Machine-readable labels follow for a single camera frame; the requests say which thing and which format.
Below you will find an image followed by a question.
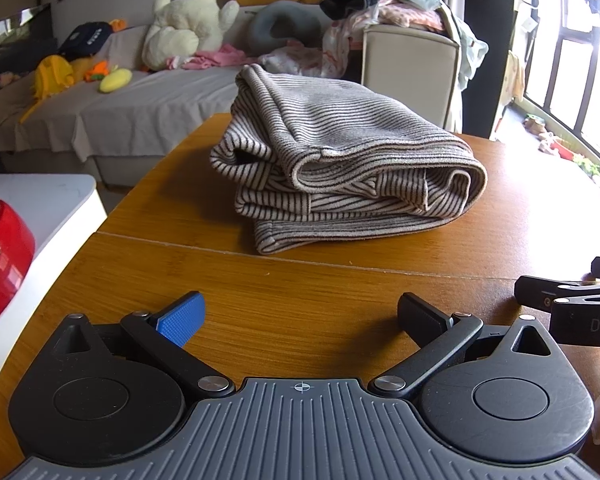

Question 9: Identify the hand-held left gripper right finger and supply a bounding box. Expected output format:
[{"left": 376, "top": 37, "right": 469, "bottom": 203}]
[{"left": 369, "top": 292, "right": 557, "bottom": 402}]

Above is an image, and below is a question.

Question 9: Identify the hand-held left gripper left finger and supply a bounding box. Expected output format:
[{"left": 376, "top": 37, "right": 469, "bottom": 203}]
[{"left": 55, "top": 291, "right": 236, "bottom": 401}]

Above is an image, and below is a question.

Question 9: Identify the grey striped sweater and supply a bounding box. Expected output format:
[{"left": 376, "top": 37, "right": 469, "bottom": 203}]
[{"left": 209, "top": 64, "right": 488, "bottom": 255}]

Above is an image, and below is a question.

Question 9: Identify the pile of clothes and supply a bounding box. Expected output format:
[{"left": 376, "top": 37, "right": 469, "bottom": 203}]
[{"left": 320, "top": 0, "right": 491, "bottom": 93}]

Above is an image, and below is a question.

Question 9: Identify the white side table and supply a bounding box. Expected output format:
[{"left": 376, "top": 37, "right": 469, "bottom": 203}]
[{"left": 0, "top": 174, "right": 108, "bottom": 411}]

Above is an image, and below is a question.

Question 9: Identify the red bowl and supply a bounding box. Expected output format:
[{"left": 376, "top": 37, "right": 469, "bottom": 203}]
[{"left": 0, "top": 199, "right": 36, "bottom": 333}]

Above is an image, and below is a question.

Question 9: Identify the dark curtain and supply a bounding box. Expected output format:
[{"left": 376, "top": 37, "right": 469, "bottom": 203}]
[{"left": 460, "top": 0, "right": 518, "bottom": 138}]

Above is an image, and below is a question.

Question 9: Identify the cream towel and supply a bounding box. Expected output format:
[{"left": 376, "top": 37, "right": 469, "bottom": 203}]
[{"left": 505, "top": 52, "right": 526, "bottom": 103}]

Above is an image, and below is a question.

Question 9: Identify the grey covered sofa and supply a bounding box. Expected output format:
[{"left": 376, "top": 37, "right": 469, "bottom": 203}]
[{"left": 0, "top": 2, "right": 366, "bottom": 191}]

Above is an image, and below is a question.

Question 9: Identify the beige chair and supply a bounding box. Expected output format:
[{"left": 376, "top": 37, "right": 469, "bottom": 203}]
[{"left": 362, "top": 25, "right": 463, "bottom": 133}]

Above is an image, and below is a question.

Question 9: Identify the yellow oval plush toy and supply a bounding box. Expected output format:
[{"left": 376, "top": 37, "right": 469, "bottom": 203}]
[{"left": 98, "top": 69, "right": 132, "bottom": 94}]

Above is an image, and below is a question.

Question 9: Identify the pink cloth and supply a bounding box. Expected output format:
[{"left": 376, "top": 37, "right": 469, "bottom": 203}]
[{"left": 167, "top": 43, "right": 246, "bottom": 71}]

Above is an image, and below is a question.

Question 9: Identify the yellow and orange plush toy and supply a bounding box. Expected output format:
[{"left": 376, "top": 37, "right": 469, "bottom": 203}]
[{"left": 70, "top": 57, "right": 110, "bottom": 83}]

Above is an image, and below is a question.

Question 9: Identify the light patterned garment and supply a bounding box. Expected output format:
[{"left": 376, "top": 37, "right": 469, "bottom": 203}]
[{"left": 260, "top": 22, "right": 366, "bottom": 81}]

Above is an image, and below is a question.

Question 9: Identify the white plush duck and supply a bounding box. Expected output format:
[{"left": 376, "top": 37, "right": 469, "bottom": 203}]
[{"left": 142, "top": 0, "right": 241, "bottom": 72}]

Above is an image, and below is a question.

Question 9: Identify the black cap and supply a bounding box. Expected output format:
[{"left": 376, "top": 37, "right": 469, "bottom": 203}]
[{"left": 57, "top": 21, "right": 113, "bottom": 61}]

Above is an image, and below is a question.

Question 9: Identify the grey neck pillow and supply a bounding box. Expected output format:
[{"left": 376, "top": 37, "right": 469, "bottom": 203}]
[{"left": 252, "top": 1, "right": 331, "bottom": 53}]

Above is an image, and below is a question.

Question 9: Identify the glass tank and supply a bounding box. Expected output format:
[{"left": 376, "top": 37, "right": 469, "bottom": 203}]
[{"left": 0, "top": 0, "right": 53, "bottom": 63}]

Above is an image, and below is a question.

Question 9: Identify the black window frame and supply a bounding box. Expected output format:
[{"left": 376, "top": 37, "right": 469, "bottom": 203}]
[{"left": 522, "top": 0, "right": 600, "bottom": 161}]

